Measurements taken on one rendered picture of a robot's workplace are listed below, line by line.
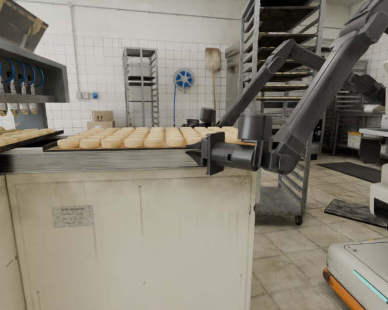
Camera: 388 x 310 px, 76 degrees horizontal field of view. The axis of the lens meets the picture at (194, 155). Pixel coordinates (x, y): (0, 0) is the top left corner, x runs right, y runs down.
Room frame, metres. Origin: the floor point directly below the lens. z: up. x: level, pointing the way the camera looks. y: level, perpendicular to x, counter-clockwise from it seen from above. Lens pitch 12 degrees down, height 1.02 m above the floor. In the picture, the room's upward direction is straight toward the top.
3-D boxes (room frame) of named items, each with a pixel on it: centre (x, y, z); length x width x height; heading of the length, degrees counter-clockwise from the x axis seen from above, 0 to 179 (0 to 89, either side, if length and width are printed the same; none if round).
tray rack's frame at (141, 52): (4.22, 0.87, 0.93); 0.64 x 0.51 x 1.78; 17
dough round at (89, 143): (0.66, 0.28, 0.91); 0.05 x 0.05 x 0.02
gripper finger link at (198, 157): (0.64, -0.02, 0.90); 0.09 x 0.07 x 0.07; 52
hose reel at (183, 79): (4.76, 0.19, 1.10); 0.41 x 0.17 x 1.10; 104
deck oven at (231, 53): (4.62, -1.49, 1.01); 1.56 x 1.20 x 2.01; 104
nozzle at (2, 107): (0.76, 0.55, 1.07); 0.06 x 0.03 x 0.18; 97
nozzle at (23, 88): (0.88, 0.57, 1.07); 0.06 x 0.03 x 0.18; 97
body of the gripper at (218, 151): (0.59, -0.07, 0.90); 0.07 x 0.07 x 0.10; 52
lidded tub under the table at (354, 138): (4.56, -3.13, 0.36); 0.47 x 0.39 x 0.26; 103
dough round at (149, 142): (0.68, 0.11, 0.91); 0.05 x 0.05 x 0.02
